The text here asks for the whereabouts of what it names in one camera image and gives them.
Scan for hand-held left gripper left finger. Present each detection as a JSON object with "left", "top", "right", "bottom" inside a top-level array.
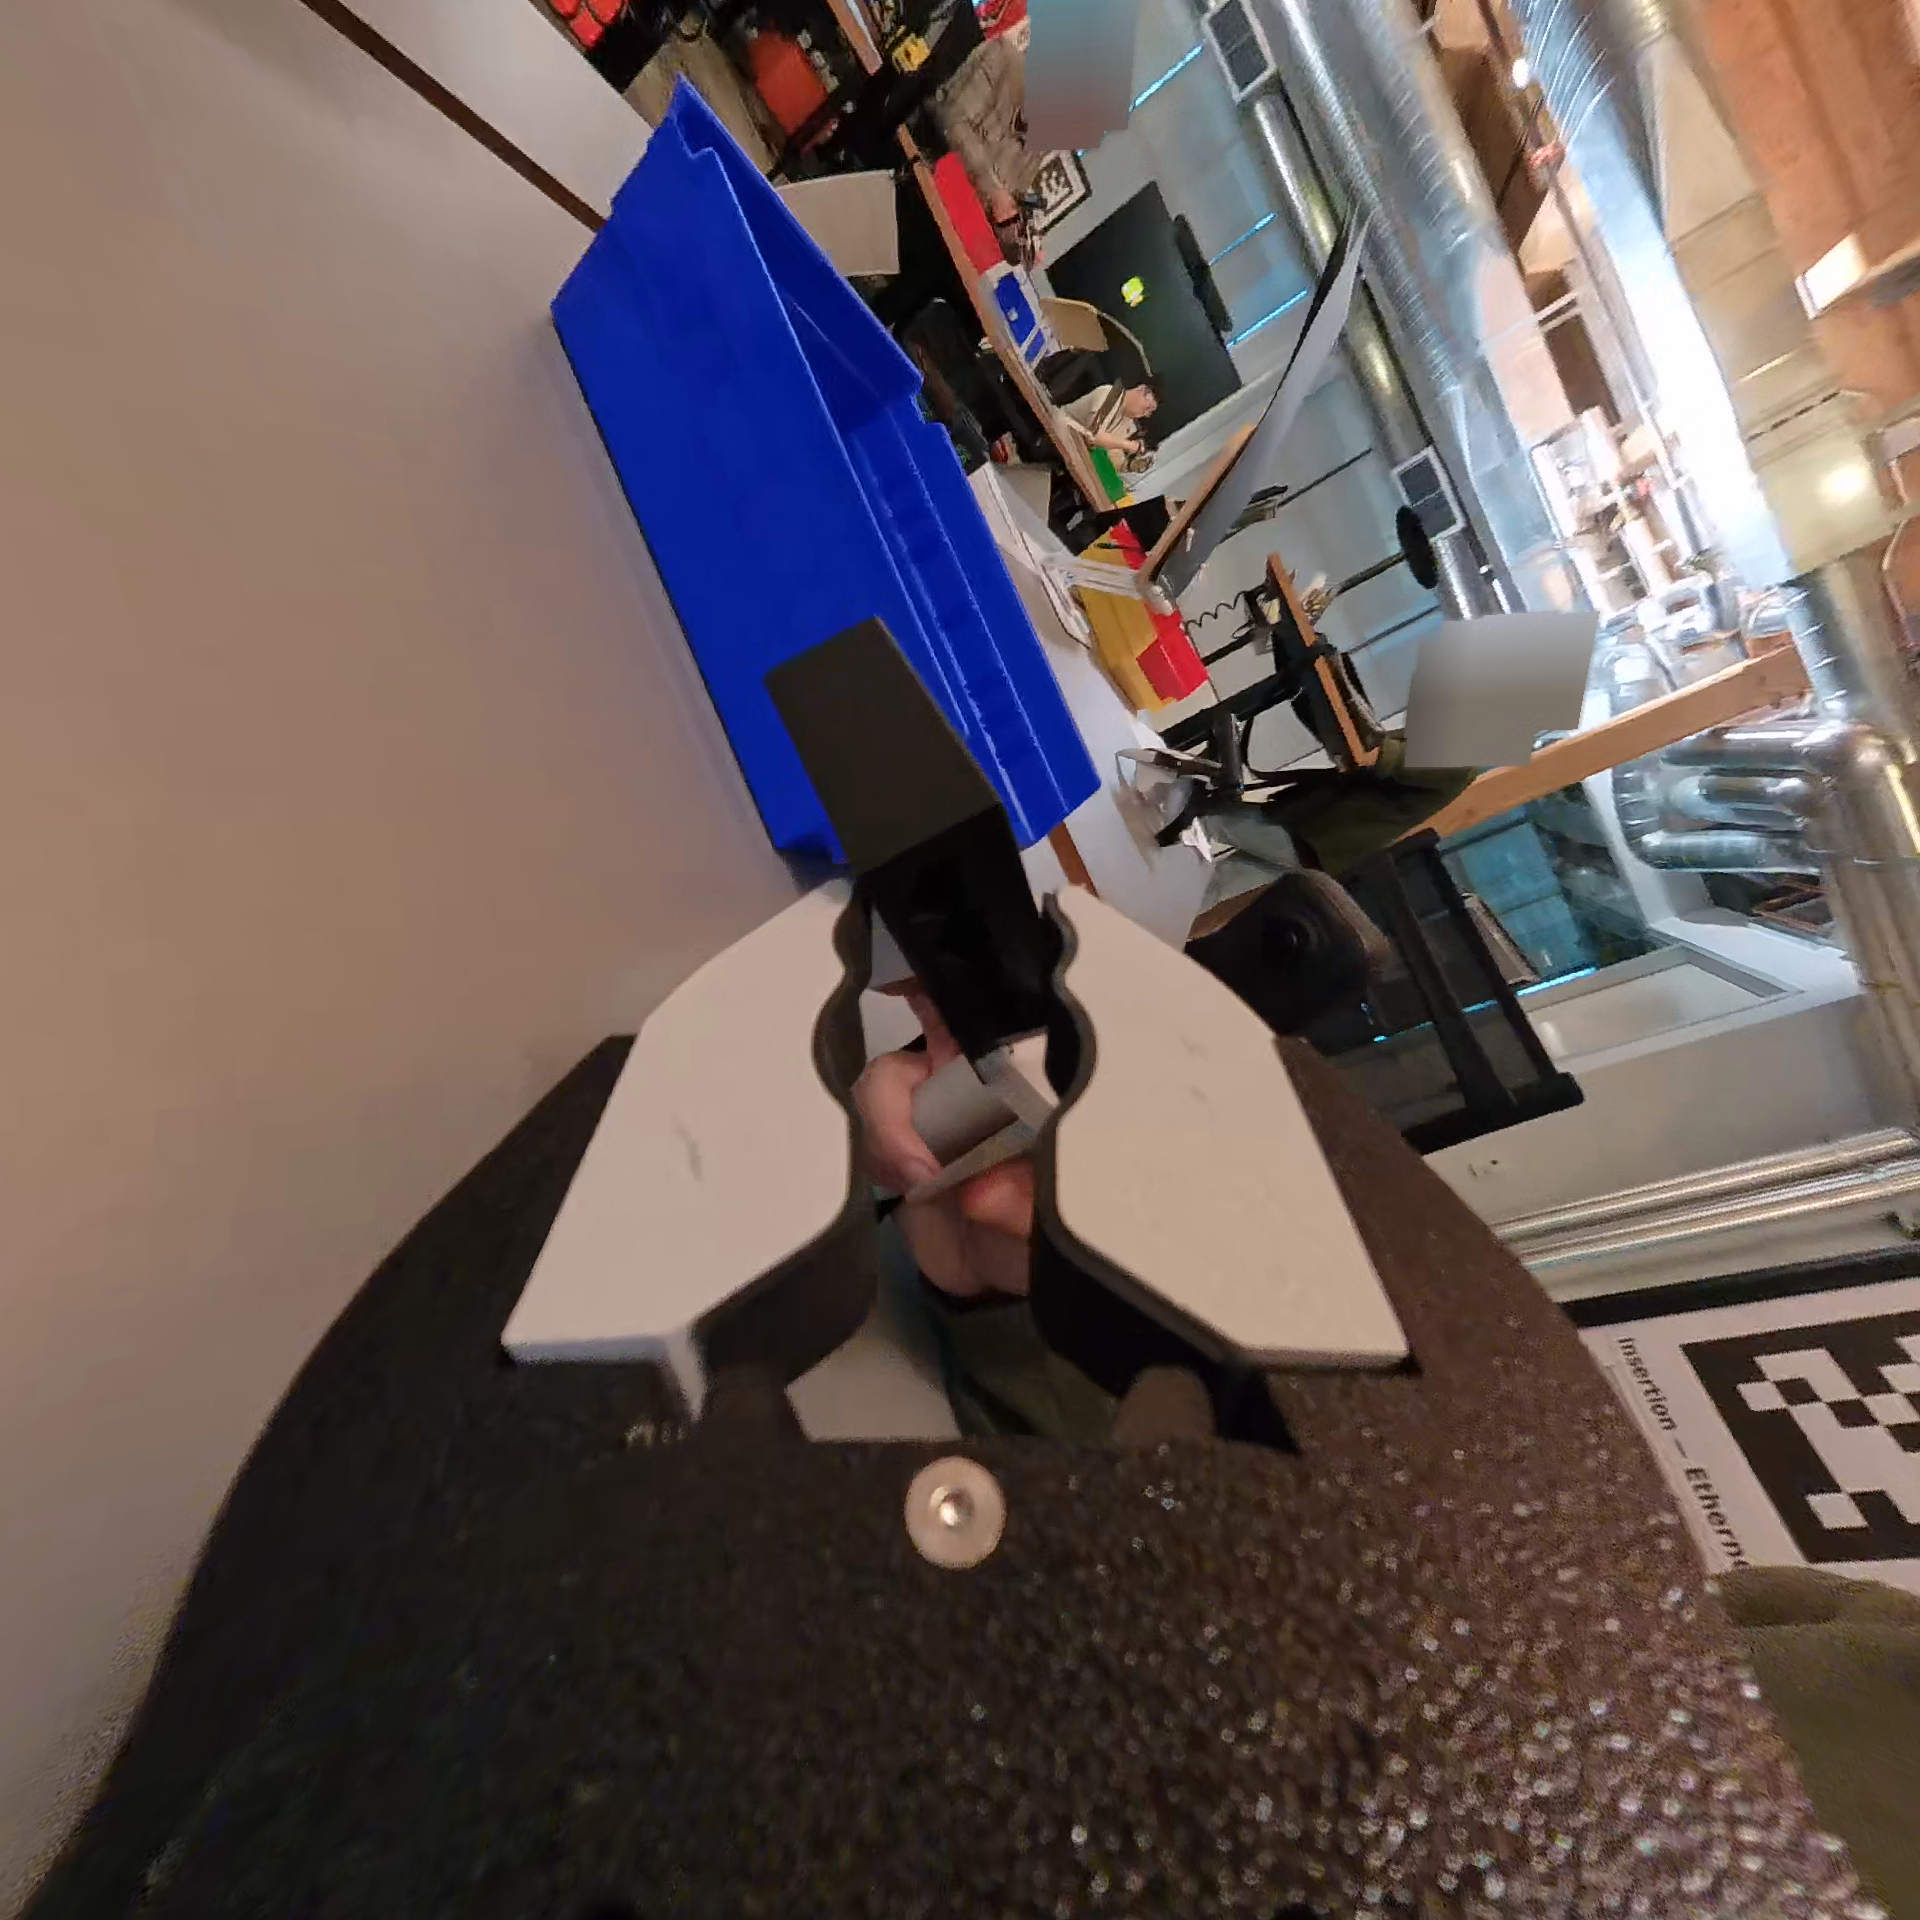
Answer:
[{"left": 499, "top": 881, "right": 885, "bottom": 1421}]

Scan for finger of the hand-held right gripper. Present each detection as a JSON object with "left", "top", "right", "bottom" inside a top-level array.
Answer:
[
  {"left": 918, "top": 1048, "right": 1060, "bottom": 1166},
  {"left": 898, "top": 1115, "right": 1052, "bottom": 1205}
]

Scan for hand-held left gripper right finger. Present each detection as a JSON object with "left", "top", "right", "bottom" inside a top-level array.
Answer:
[{"left": 1028, "top": 883, "right": 1414, "bottom": 1372}]

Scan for black ethernet switch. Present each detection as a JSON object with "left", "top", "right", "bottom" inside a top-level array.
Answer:
[{"left": 763, "top": 617, "right": 1085, "bottom": 1064}]

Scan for person's right forearm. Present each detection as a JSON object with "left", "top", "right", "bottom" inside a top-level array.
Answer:
[{"left": 907, "top": 1280, "right": 1124, "bottom": 1445}]

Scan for person's right hand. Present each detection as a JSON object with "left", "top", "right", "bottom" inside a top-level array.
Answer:
[{"left": 851, "top": 997, "right": 1054, "bottom": 1303}]

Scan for black metal cart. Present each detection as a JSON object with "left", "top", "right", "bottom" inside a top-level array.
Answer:
[{"left": 1387, "top": 832, "right": 1585, "bottom": 1117}]

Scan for yellow storage bin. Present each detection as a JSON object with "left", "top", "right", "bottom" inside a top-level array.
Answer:
[{"left": 1079, "top": 577, "right": 1187, "bottom": 709}]

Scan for printed marker card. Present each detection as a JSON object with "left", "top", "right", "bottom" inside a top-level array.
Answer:
[{"left": 1567, "top": 1269, "right": 1920, "bottom": 1580}]

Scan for blue plastic bin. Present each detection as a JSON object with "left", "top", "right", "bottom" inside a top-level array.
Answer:
[{"left": 549, "top": 75, "right": 1104, "bottom": 876}]

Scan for silver metal pipes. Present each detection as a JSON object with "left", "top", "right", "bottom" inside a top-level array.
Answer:
[{"left": 1612, "top": 721, "right": 1920, "bottom": 990}]

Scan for black monitor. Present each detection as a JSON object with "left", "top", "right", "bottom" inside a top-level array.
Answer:
[{"left": 1048, "top": 180, "right": 1242, "bottom": 428}]

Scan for person's green jacket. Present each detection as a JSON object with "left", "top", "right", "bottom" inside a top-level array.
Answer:
[{"left": 1717, "top": 1564, "right": 1920, "bottom": 1920}]

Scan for silver ventilation duct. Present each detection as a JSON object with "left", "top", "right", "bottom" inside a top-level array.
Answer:
[
  {"left": 1245, "top": 0, "right": 1524, "bottom": 615},
  {"left": 1514, "top": 0, "right": 1920, "bottom": 572}
]

